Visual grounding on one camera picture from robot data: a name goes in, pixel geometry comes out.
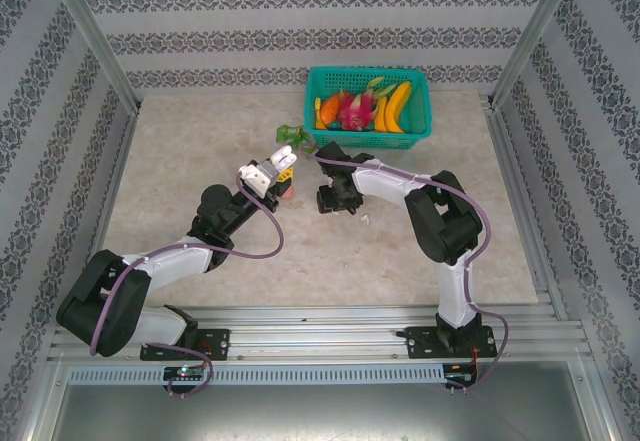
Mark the pink earbud charging case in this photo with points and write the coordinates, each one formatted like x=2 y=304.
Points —
x=289 y=192

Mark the white earbud charging case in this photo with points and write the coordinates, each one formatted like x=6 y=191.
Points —
x=282 y=156

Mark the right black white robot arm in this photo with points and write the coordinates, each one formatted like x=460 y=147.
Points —
x=450 y=221

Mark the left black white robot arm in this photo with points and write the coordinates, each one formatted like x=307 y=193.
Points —
x=170 y=266

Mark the teal plastic basket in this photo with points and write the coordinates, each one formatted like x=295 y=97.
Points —
x=365 y=138

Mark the small yellow fruit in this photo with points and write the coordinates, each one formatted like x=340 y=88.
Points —
x=317 y=113

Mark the orange mango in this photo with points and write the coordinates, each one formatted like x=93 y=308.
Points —
x=330 y=108

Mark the small yellow banana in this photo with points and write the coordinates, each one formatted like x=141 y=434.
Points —
x=382 y=118

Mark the pink dragon fruit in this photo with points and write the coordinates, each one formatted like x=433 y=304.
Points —
x=356 y=108

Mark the large yellow banana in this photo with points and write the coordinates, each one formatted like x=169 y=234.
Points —
x=397 y=103

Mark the left green circuit board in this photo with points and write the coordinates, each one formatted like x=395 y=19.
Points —
x=185 y=372

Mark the grey metal panel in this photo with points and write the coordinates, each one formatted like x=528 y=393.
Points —
x=320 y=416

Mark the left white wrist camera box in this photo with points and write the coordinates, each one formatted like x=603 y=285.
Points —
x=252 y=173

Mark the aluminium side rail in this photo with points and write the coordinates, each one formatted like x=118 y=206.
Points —
x=520 y=186
x=107 y=211

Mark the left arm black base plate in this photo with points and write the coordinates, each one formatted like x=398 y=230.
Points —
x=220 y=343

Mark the aluminium mounting rail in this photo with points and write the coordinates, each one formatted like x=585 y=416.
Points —
x=320 y=341

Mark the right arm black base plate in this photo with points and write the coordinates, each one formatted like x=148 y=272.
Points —
x=417 y=343

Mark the aluminium frame post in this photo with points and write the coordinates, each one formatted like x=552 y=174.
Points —
x=534 y=36
x=94 y=36

